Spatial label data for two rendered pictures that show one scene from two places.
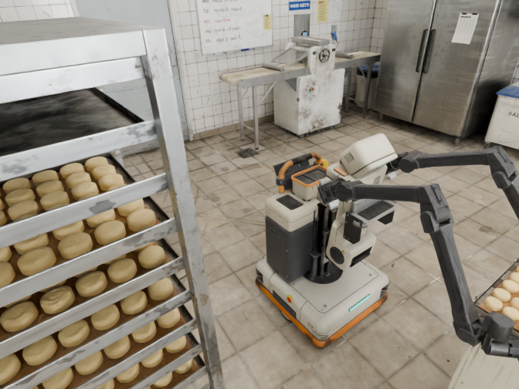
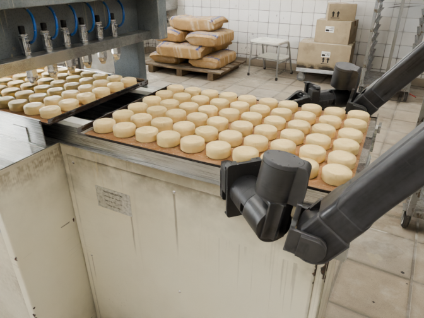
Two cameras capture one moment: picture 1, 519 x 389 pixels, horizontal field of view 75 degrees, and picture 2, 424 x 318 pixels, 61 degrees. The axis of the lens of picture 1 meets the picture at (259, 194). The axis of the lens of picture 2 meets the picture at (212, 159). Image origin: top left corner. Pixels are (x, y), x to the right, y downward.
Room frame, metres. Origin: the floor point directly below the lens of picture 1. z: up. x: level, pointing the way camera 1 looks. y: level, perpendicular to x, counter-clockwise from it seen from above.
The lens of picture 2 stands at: (1.30, -1.49, 1.23)
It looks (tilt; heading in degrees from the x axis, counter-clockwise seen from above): 28 degrees down; 151
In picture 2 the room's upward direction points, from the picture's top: straight up
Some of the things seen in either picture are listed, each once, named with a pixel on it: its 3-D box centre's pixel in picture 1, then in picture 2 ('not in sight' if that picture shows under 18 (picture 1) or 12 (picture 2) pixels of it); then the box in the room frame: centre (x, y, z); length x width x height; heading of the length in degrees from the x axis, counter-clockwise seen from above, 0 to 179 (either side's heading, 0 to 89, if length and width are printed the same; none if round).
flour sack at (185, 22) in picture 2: not in sight; (197, 22); (-3.17, 0.82, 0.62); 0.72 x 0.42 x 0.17; 37
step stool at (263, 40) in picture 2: not in sight; (271, 57); (-2.47, 1.52, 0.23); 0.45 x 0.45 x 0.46; 23
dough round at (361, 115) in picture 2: (493, 303); (358, 117); (0.76, -0.78, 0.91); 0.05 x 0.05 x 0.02
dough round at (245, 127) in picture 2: not in sight; (241, 128); (0.68, -1.06, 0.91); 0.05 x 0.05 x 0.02
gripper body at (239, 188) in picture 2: not in sight; (249, 195); (0.90, -1.19, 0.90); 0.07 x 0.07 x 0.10; 79
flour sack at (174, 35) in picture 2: not in sight; (178, 32); (-3.43, 0.65, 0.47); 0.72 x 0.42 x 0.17; 121
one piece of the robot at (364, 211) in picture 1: (368, 214); not in sight; (1.38, -0.54, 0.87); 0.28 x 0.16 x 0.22; 124
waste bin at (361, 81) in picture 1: (371, 86); not in sight; (5.91, -2.02, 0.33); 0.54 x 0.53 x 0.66; 31
